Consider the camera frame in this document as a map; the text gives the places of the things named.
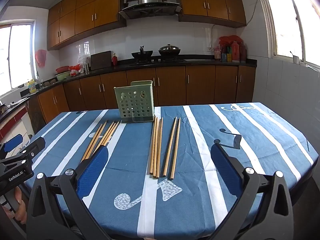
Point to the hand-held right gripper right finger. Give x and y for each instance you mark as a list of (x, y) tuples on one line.
[(223, 163)]

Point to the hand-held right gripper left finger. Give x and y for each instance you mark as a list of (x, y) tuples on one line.
[(92, 171)]

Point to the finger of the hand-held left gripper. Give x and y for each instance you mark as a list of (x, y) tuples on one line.
[(13, 141), (35, 147)]

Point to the pile of wooden chopsticks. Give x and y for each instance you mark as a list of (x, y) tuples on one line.
[(105, 136)]

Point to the long wooden chopstick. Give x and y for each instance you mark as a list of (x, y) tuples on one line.
[(160, 142), (170, 146), (175, 148), (155, 150), (158, 145), (153, 146)]

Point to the green perforated utensil holder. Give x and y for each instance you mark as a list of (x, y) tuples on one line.
[(133, 105)]

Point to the person's left hand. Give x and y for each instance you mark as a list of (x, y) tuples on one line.
[(20, 206)]

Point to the red and white cabinet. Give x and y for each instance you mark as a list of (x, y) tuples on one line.
[(12, 123)]

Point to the blue striped tablecloth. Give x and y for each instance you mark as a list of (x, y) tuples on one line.
[(200, 155)]

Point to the yellow detergent bottle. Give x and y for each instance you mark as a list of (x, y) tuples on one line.
[(31, 86)]

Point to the steel faucet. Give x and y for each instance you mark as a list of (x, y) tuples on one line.
[(38, 78)]

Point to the green plastic basin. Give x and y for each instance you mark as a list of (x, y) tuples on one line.
[(62, 75)]

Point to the wooden lower cabinet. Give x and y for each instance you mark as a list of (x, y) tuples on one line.
[(200, 85)]

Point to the red plastic basin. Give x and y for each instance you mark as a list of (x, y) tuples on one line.
[(62, 69)]

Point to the small kitchen window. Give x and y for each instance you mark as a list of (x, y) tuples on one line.
[(17, 55)]

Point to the red and white packet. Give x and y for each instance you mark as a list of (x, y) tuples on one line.
[(75, 68)]

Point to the white plastic object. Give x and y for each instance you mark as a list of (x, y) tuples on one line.
[(83, 59)]

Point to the yellow green carton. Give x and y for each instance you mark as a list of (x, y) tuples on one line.
[(226, 57)]

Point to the grey flat tray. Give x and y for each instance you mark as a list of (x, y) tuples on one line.
[(198, 59)]

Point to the dark cutting board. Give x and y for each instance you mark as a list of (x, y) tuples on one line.
[(100, 60)]

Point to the black kitchen countertop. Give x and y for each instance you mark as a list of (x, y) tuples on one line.
[(125, 67)]

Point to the small labelled sauce bottle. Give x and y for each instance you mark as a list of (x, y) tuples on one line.
[(217, 54)]

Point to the large red oil bottle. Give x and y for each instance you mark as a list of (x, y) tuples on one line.
[(235, 53)]

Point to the dark red bottle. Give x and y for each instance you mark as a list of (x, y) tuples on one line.
[(243, 53)]

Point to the small red bottle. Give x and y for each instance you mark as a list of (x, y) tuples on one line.
[(114, 60)]

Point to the black gas stove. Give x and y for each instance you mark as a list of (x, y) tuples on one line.
[(156, 60)]

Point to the red plastic bag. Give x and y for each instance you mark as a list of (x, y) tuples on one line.
[(231, 39)]

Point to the black wok with lid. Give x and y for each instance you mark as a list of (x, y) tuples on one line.
[(169, 50)]

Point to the white cup on sill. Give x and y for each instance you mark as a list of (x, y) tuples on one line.
[(295, 59)]

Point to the open black wok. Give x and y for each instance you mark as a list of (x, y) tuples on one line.
[(142, 54)]

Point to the long wooden upper cabinet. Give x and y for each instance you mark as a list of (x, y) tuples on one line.
[(85, 12)]

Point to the large kitchen window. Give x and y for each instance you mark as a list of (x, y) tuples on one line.
[(287, 20)]

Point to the short wooden upper cabinet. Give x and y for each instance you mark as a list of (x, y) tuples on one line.
[(212, 2)]

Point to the steel range hood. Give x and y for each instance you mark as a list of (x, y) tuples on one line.
[(150, 3)]

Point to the red bag on wall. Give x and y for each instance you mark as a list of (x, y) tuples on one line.
[(40, 58)]

